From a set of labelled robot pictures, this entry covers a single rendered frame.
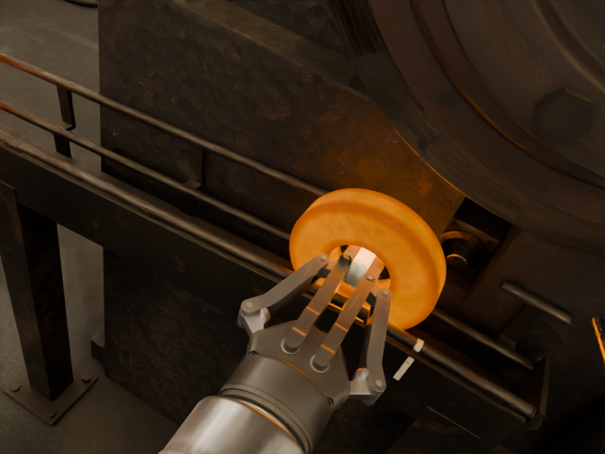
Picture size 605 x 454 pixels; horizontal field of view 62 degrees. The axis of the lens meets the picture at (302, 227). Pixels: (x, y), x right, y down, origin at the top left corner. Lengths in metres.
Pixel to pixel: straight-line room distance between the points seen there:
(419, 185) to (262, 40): 0.21
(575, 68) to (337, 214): 0.25
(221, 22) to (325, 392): 0.37
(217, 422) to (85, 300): 1.05
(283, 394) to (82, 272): 1.11
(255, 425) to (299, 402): 0.04
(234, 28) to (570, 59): 0.36
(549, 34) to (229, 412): 0.26
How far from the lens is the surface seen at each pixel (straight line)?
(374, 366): 0.40
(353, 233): 0.45
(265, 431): 0.32
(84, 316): 1.32
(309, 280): 0.43
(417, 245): 0.44
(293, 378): 0.34
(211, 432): 0.32
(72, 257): 1.44
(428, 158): 0.38
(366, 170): 0.52
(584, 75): 0.26
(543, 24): 0.25
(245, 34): 0.53
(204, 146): 0.59
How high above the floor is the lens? 1.08
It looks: 42 degrees down
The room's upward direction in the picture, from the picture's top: 20 degrees clockwise
